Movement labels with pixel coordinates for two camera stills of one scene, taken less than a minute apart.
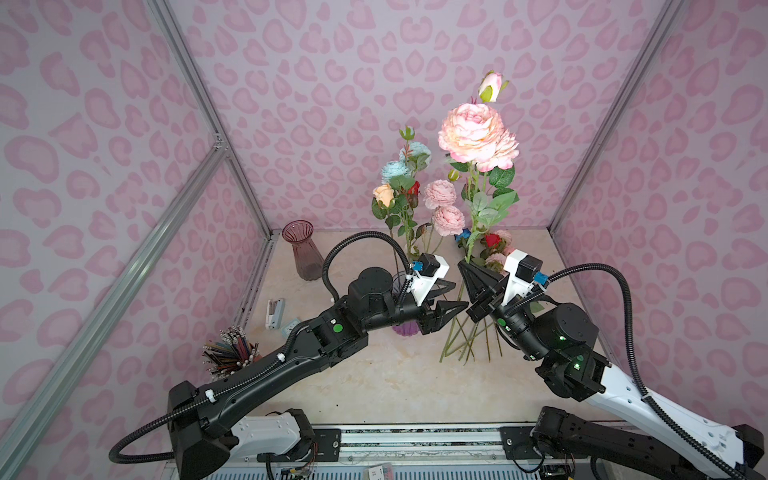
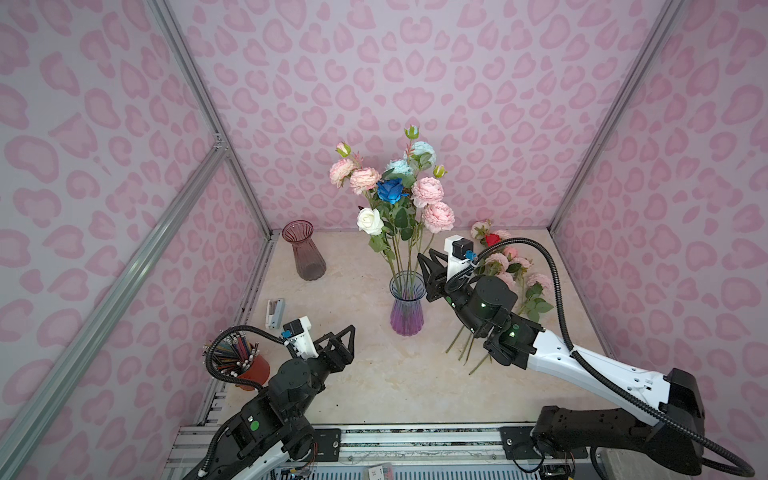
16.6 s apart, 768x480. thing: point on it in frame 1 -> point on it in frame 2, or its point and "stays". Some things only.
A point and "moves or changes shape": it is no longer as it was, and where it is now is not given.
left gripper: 436,317 -> 345,356
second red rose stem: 492,240 stays
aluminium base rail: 406,445 stays
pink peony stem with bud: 448,220 moves or changes shape
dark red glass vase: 310,264 stays
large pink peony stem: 481,141 -> 347,171
